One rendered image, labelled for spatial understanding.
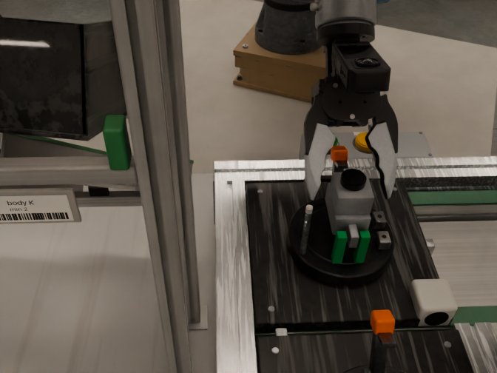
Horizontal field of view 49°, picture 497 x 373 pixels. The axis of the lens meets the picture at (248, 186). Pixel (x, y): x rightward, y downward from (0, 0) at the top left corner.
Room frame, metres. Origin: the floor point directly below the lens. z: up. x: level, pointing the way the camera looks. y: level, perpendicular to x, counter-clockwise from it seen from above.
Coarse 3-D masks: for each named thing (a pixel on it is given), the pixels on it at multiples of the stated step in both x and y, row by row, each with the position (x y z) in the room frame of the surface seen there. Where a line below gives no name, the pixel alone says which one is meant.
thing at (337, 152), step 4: (332, 148) 0.55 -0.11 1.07; (336, 148) 0.55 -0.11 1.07; (340, 148) 0.55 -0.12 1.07; (344, 148) 0.55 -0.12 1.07; (332, 152) 0.55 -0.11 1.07; (336, 152) 0.54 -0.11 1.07; (340, 152) 0.54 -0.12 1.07; (344, 152) 0.54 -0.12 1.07; (332, 156) 0.54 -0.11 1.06; (336, 156) 0.54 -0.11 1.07; (340, 156) 0.54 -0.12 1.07; (344, 156) 0.54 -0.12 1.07; (332, 160) 0.54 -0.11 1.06; (336, 160) 0.54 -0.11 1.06; (340, 160) 0.54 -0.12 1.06; (344, 160) 0.54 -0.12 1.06; (336, 164) 0.53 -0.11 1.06; (340, 164) 0.52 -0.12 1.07; (344, 164) 0.52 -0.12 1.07; (332, 168) 0.54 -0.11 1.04; (336, 168) 0.54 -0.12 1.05; (340, 168) 0.52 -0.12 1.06; (344, 168) 0.52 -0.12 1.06; (332, 172) 0.54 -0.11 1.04
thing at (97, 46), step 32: (0, 32) 0.31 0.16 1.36; (32, 32) 0.30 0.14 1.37; (64, 32) 0.30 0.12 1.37; (96, 32) 0.32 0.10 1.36; (0, 64) 0.30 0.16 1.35; (32, 64) 0.30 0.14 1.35; (64, 64) 0.29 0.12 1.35; (96, 64) 0.31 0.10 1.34; (0, 96) 0.29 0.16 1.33; (32, 96) 0.29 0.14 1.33; (64, 96) 0.29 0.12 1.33; (96, 96) 0.30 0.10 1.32; (0, 128) 0.28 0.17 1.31; (32, 128) 0.28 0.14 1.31; (64, 128) 0.28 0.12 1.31; (96, 128) 0.29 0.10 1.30
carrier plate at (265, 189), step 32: (256, 192) 0.56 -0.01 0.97; (288, 192) 0.57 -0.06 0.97; (320, 192) 0.57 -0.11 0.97; (256, 224) 0.50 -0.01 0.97; (288, 224) 0.50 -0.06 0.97; (416, 224) 0.51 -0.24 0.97; (256, 256) 0.45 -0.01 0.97; (288, 256) 0.45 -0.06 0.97; (416, 256) 0.46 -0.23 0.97; (256, 288) 0.40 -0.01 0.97; (288, 288) 0.40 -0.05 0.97; (320, 288) 0.40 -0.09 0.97; (352, 288) 0.40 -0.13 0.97; (384, 288) 0.40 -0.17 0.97; (256, 320) 0.35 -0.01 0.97; (288, 320) 0.35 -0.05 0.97; (320, 320) 0.35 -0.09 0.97; (352, 320) 0.35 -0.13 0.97; (416, 320) 0.36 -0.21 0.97
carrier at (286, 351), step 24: (264, 336) 0.33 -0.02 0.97; (288, 336) 0.33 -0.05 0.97; (312, 336) 0.33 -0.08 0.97; (336, 336) 0.33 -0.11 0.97; (360, 336) 0.33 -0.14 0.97; (408, 336) 0.34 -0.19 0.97; (432, 336) 0.34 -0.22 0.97; (456, 336) 0.34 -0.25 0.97; (264, 360) 0.30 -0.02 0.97; (288, 360) 0.30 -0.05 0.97; (312, 360) 0.30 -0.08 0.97; (336, 360) 0.30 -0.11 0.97; (360, 360) 0.30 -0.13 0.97; (408, 360) 0.31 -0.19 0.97; (432, 360) 0.31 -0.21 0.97; (456, 360) 0.31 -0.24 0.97
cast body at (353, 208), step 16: (336, 176) 0.48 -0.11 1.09; (352, 176) 0.47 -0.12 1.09; (336, 192) 0.46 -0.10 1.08; (352, 192) 0.45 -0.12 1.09; (368, 192) 0.46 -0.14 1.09; (336, 208) 0.45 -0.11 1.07; (352, 208) 0.45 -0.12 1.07; (368, 208) 0.45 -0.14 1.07; (336, 224) 0.44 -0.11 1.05; (352, 224) 0.44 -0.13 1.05; (368, 224) 0.44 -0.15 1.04; (352, 240) 0.42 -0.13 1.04
